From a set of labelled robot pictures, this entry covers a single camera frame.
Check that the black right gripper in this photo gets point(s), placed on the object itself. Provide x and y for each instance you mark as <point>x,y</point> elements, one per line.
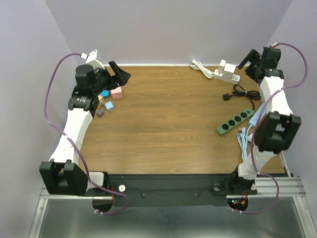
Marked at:
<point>253,55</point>

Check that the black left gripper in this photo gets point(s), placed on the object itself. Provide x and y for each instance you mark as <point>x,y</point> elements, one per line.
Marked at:
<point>120,79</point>

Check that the pink cube adapter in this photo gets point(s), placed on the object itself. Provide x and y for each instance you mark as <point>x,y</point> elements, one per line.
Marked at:
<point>117,93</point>

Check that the blue square adapter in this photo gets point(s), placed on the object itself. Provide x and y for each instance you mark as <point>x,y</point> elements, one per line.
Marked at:
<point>105,94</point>

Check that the orange cube adapter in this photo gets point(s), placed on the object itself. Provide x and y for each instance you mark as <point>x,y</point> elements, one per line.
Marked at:
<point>101,101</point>

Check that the light blue small adapter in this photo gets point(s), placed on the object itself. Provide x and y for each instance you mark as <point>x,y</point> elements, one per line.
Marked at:
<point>109,106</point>

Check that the white power strip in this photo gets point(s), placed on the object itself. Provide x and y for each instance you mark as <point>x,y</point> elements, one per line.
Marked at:
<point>234,78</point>

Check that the dark grey small adapter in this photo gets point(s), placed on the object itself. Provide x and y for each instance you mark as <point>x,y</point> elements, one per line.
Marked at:
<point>100,113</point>

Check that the dark green power strip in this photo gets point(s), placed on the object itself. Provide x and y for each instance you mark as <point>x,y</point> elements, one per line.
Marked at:
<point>228,125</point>

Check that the light blue power strip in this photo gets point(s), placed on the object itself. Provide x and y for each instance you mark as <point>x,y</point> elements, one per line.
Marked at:
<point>244,137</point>

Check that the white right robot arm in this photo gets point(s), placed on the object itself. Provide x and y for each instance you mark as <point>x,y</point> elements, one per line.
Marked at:
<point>276,131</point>

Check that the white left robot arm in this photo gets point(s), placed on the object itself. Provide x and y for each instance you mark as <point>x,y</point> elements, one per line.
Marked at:
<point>62,174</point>

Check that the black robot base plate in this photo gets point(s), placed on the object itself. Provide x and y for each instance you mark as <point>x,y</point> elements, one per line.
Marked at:
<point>172,201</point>

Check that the aluminium front rail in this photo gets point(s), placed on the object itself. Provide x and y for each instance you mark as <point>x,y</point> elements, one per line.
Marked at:
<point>263,186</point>

